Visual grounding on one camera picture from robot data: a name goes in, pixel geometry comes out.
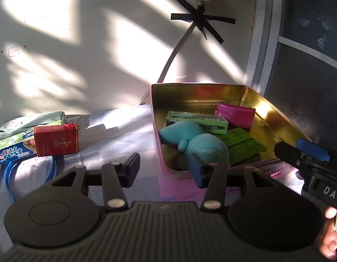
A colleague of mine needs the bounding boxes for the magenta pouch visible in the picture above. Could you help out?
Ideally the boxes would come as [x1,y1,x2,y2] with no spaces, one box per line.
[215,102,256,129]

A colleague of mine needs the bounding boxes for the gold tin box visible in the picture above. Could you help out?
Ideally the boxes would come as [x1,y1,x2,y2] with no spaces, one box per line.
[151,83,313,180]

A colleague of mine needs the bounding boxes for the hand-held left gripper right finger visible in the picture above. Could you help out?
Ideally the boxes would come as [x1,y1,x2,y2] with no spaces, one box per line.
[190,153,271,212]

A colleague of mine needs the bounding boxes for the teal plush toy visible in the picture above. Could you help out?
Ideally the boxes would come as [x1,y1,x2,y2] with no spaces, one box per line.
[159,121,230,171]

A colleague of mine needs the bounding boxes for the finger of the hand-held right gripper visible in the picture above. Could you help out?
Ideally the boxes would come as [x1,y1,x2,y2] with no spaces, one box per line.
[295,139,333,162]
[274,141,304,167]

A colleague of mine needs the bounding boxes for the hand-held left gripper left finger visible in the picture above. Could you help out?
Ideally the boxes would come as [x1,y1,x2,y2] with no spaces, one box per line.
[50,153,141,212]

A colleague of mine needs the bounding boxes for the green white medicine box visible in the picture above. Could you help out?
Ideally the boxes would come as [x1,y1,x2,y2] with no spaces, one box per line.
[166,110,229,135]

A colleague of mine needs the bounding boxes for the white bed sheet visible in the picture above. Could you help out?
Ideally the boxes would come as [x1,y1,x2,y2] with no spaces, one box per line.
[0,104,311,252]

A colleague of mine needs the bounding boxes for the blue green toothpaste box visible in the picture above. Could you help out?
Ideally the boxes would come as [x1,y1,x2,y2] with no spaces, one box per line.
[0,126,38,167]

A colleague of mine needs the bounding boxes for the grey frosted glass door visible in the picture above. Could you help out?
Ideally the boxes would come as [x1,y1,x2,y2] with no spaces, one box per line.
[243,0,337,156]

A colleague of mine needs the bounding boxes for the person's right hand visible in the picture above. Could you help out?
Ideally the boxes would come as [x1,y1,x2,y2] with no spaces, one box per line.
[317,206,337,261]

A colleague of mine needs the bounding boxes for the red cigarette box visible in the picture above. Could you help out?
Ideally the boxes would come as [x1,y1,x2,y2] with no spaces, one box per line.
[33,123,79,157]

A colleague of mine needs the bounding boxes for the pale green zipper pouch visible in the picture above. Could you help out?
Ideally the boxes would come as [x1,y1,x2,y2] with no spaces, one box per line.
[0,111,67,139]

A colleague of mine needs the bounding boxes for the black tape strips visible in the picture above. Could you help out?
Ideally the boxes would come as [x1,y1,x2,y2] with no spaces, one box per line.
[171,0,236,45]

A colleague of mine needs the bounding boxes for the white flat power cable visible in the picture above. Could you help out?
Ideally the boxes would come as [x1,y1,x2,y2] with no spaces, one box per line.
[140,1,205,105]

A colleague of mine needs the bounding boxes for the blue plastic headband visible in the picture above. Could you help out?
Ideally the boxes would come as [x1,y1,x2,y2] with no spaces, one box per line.
[5,154,62,204]

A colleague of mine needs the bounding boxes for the green foil packet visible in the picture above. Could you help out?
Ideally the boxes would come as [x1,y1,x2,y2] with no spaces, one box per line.
[212,127,253,146]
[227,139,267,167]

